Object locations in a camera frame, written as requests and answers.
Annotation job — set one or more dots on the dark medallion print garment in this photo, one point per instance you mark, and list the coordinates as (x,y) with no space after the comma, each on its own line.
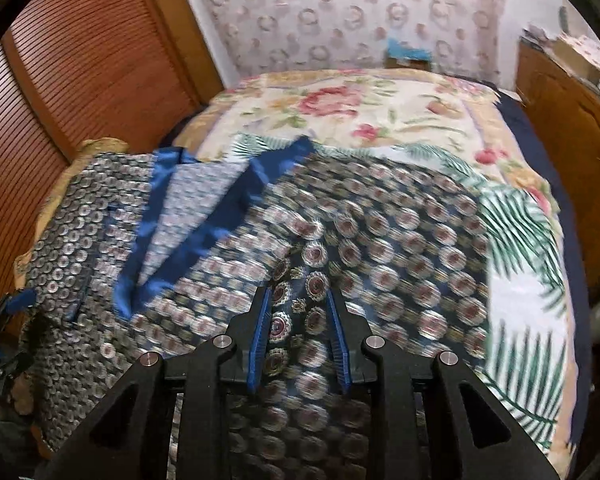
(380,240)

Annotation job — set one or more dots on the louvered wooden wardrobe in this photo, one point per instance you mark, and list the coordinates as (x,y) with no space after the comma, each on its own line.
(80,60)

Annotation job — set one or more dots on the palm leaf print sheet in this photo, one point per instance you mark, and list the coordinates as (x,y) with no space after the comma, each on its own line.
(525,285)

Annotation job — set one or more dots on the cardboard box with floral cloth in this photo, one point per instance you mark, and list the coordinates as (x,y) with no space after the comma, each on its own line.
(580,55)

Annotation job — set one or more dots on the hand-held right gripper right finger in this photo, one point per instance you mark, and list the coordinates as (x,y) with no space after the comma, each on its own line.
(337,340)

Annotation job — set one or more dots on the blue cloth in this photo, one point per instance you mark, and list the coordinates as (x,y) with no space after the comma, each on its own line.
(405,49)

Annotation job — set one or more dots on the floral blanket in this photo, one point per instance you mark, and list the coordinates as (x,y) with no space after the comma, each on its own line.
(330,100)

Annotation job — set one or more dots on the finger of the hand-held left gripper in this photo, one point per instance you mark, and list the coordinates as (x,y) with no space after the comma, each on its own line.
(10,366)
(21,300)

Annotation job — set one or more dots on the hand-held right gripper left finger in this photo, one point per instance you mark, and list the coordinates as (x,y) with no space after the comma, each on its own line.
(260,330)

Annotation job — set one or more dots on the long wooden cabinet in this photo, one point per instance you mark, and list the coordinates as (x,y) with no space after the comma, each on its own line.
(570,125)

